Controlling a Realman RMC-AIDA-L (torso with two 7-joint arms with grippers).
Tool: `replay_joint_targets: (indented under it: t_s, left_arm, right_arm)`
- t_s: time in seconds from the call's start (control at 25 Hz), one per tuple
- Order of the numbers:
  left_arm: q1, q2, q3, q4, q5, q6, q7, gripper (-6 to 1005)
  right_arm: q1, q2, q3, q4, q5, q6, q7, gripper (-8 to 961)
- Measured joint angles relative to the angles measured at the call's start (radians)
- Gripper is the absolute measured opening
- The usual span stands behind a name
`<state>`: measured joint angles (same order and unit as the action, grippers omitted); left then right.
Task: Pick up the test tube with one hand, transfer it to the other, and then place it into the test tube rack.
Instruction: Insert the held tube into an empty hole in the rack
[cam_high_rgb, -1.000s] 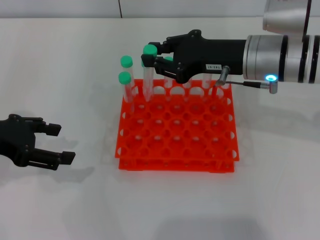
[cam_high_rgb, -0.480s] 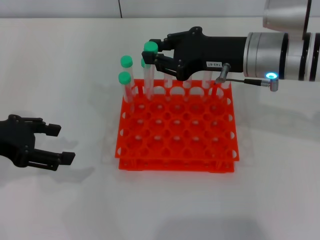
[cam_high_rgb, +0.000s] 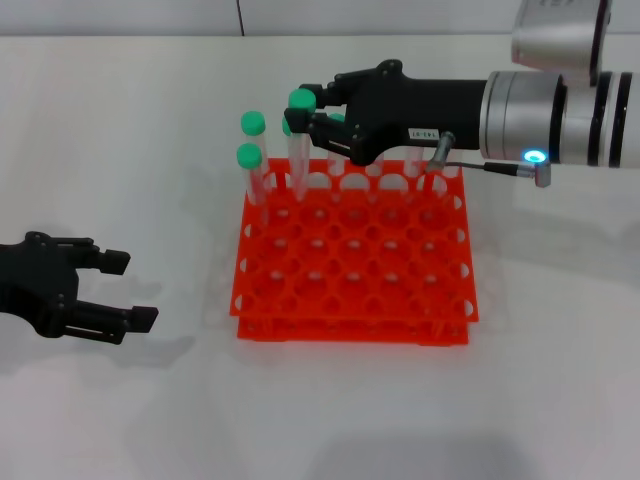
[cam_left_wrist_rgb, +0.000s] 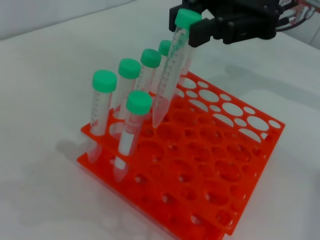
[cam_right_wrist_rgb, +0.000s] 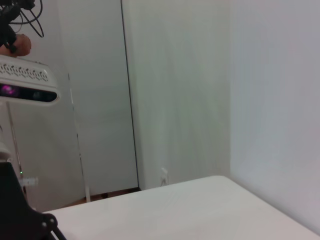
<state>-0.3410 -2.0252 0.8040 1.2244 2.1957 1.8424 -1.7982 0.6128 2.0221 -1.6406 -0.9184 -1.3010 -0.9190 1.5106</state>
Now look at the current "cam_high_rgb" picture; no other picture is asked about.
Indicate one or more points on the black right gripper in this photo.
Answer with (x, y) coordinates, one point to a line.
(425, 110)

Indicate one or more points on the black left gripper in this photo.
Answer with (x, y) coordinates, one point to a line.
(40, 285)

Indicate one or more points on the green capped clear test tube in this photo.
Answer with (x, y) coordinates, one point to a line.
(450, 172)
(252, 123)
(301, 99)
(249, 156)
(336, 167)
(376, 170)
(285, 127)
(414, 162)

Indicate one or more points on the orange test tube rack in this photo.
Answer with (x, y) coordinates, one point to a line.
(350, 300)

